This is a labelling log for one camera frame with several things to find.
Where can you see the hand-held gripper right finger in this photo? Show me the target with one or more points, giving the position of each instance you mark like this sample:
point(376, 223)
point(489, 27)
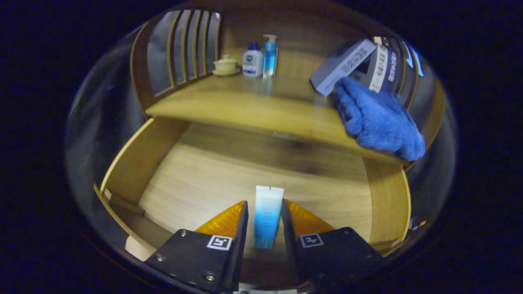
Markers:
point(288, 245)

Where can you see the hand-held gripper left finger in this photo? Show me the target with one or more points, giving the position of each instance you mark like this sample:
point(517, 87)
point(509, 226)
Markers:
point(241, 245)

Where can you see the blue white tube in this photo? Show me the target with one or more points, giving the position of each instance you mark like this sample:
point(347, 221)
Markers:
point(267, 212)

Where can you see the wooden drawer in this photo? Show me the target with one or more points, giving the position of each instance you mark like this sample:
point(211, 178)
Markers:
point(212, 175)

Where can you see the wooden countertop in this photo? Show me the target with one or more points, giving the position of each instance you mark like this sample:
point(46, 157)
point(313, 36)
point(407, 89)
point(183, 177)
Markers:
point(245, 102)

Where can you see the blue towel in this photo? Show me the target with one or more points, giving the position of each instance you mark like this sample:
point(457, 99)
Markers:
point(376, 118)

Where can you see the beige lidded cup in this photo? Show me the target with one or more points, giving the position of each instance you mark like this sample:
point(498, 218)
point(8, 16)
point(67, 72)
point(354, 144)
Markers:
point(226, 65)

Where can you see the white bottle with blue cap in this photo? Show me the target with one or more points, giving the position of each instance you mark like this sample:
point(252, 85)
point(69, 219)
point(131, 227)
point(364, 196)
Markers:
point(253, 62)

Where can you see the grey leaning book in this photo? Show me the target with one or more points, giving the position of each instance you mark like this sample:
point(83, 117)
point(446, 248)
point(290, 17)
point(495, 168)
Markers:
point(343, 67)

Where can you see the blue pump bottle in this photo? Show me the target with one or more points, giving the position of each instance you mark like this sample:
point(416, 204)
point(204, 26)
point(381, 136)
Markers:
point(269, 57)

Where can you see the white spine book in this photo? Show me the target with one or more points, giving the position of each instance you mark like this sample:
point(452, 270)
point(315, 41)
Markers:
point(380, 69)

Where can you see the dark blue book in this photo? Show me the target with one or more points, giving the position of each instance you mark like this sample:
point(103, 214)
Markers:
point(391, 67)

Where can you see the black backdrop cloth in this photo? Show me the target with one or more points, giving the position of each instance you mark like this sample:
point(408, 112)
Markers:
point(161, 53)

